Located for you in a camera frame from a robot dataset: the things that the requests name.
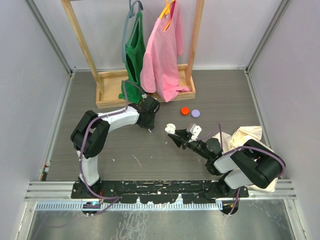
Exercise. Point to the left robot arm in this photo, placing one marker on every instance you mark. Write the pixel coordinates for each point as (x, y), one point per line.
(90, 134)

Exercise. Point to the green tank top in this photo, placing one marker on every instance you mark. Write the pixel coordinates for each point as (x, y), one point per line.
(135, 50)

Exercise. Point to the cream cloth bag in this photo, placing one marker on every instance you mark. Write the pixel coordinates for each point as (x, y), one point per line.
(239, 138)

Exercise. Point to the white slotted cable duct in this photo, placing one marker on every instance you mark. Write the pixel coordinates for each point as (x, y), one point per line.
(91, 206)

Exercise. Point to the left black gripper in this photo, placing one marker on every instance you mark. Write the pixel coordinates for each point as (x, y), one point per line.
(151, 125)

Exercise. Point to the grey blue hanger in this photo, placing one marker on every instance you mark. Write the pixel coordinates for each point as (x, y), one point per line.
(130, 14)

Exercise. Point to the white earbud case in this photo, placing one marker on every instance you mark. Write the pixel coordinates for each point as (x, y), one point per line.
(170, 129)

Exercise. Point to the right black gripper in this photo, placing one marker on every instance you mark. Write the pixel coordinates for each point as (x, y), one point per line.
(182, 138)

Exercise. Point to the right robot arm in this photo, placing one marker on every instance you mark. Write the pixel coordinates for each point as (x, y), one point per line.
(251, 164)

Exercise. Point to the yellow hanger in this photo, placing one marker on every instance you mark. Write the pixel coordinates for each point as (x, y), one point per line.
(167, 12)

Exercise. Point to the pink shirt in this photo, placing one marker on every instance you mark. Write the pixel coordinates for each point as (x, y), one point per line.
(160, 72)

